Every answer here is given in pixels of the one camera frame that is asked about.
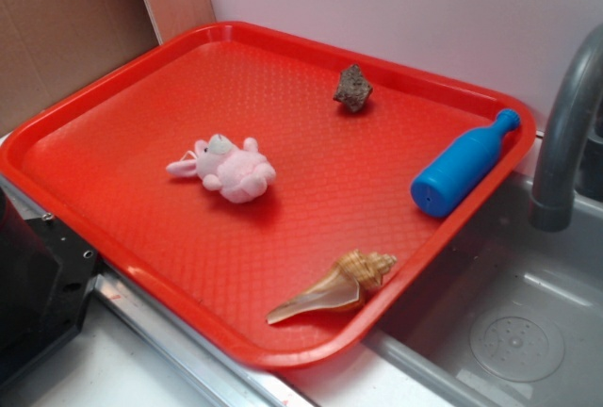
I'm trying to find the tan conch seashell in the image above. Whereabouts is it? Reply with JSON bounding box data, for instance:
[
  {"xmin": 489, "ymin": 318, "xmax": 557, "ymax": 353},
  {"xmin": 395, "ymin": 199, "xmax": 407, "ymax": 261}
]
[{"xmin": 266, "ymin": 250, "xmax": 398, "ymax": 325}]

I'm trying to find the red plastic tray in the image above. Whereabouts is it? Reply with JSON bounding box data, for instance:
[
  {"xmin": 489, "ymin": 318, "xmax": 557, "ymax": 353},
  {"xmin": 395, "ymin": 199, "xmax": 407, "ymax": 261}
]
[{"xmin": 1, "ymin": 23, "xmax": 536, "ymax": 369}]

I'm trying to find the blue plastic bottle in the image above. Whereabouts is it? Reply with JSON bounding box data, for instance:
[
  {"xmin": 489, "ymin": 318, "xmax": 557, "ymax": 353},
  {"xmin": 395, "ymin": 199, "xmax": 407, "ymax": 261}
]
[{"xmin": 410, "ymin": 109, "xmax": 521, "ymax": 218}]

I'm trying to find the grey sink faucet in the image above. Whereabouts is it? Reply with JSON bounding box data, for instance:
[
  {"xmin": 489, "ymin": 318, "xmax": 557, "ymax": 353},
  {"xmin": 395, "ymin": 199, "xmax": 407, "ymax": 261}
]
[{"xmin": 529, "ymin": 25, "xmax": 602, "ymax": 232}]

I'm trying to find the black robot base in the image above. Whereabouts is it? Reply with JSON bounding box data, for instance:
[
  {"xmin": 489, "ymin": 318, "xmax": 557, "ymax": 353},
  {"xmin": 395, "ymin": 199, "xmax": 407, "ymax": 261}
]
[{"xmin": 1, "ymin": 193, "xmax": 99, "ymax": 388}]

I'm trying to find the pink plush bunny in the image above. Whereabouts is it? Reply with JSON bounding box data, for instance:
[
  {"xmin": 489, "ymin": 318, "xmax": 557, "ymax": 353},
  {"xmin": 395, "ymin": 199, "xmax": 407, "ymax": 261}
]
[{"xmin": 166, "ymin": 134, "xmax": 276, "ymax": 204}]

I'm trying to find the brown cardboard panel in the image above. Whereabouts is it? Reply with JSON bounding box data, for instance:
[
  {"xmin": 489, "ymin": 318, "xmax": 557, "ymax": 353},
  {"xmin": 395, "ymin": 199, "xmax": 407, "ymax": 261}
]
[{"xmin": 1, "ymin": 0, "xmax": 215, "ymax": 134}]

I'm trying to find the grey plastic sink basin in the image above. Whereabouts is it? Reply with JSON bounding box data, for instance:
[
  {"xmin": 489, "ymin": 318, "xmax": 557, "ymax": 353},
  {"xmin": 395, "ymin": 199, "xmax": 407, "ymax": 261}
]
[{"xmin": 366, "ymin": 175, "xmax": 602, "ymax": 406}]

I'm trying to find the brown rock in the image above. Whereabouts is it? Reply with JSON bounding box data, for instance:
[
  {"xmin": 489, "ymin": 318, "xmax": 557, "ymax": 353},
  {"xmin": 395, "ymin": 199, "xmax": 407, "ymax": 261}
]
[{"xmin": 333, "ymin": 64, "xmax": 373, "ymax": 113}]

